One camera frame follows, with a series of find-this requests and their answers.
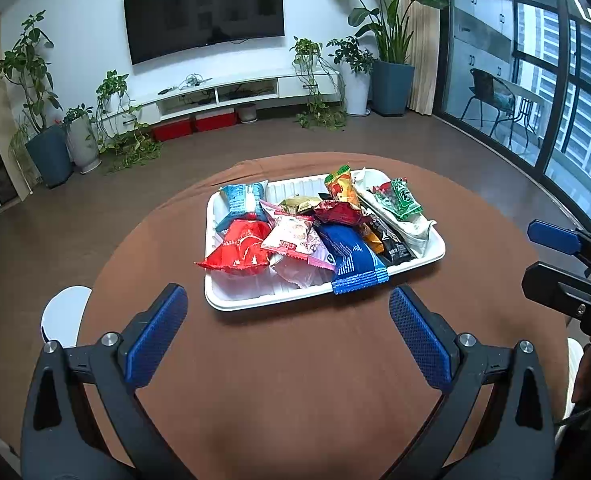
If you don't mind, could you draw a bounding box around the large cream snack bag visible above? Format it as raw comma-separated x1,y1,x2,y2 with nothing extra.
351,168,435,258

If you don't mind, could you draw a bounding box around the green snack packet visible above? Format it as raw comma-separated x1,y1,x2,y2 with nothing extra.
371,178,423,221

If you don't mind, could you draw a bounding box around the black snack packet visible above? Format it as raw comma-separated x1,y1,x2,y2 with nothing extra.
365,214,414,266

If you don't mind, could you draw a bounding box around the dark blue snack bag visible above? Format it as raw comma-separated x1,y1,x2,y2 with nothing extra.
315,223,389,295

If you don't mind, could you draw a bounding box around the orange snack bar packet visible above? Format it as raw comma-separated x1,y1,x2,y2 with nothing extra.
325,165,384,255

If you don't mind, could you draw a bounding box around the red brown patterned packet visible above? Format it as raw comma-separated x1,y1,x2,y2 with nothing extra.
313,200,366,226

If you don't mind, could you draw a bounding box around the long white snack packet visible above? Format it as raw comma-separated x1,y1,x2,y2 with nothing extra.
270,254,333,288

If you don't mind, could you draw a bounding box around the red snack packet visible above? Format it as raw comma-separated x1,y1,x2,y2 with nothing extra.
197,219,271,276

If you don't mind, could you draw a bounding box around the pink cartoon snack bag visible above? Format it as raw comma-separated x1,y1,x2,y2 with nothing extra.
261,200,335,271

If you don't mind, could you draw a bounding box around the gold snack packet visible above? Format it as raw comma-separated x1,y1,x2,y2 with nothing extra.
279,195,321,216

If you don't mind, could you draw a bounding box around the light blue snack bag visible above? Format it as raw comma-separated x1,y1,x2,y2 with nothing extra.
215,180,268,233

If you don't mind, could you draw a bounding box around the red white peach packet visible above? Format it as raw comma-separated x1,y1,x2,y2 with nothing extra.
261,214,314,260

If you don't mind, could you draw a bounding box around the white round stool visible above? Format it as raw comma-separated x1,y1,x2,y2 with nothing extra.
41,285,92,348

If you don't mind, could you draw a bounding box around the black balcony chair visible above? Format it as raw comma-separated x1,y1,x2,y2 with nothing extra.
459,68,517,143

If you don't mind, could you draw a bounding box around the white plastic tray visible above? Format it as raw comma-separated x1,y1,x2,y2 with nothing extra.
199,165,446,312

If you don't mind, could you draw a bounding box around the dark blue planter right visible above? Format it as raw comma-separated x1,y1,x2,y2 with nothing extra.
371,60,415,116

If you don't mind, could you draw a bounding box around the dark blue planter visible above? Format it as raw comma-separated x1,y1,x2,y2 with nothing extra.
26,125,73,188
371,60,415,116

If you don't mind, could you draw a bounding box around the beige curtain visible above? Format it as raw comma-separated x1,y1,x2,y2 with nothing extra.
404,0,440,115

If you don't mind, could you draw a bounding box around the white planter right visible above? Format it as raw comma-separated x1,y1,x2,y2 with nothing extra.
340,63,370,116

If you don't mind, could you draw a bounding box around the white planter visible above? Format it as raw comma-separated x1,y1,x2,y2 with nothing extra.
66,116,102,174
340,63,370,116

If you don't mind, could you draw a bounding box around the dark blue planter left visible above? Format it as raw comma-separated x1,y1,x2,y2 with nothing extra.
26,125,73,188

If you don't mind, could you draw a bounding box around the white planter left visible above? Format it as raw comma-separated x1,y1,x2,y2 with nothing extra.
66,116,102,174

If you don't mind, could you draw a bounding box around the white tv console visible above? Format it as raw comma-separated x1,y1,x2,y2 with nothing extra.
99,68,340,138

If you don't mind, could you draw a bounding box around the red storage box left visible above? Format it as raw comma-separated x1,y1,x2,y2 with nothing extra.
151,117,192,142

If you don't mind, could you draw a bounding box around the red storage box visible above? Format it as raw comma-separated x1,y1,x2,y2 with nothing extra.
194,107,238,132
151,117,192,142

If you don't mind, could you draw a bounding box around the red storage box right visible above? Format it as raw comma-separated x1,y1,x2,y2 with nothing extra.
194,107,238,132

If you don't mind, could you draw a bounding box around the wall mounted black television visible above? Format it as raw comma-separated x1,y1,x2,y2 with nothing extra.
123,0,285,64

